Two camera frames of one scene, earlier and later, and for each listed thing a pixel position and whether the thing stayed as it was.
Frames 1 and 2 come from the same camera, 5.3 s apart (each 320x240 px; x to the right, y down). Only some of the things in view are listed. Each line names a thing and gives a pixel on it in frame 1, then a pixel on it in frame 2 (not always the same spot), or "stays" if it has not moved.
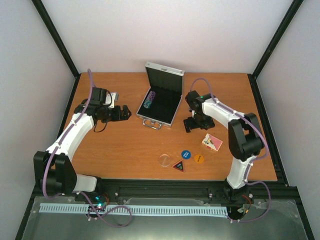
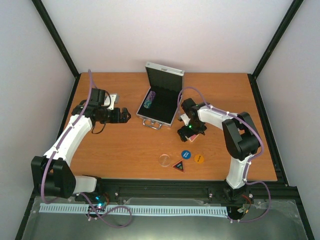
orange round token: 199,158 stays
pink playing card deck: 212,143 to 194,136
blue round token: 186,154 stays
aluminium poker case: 167,84 stays
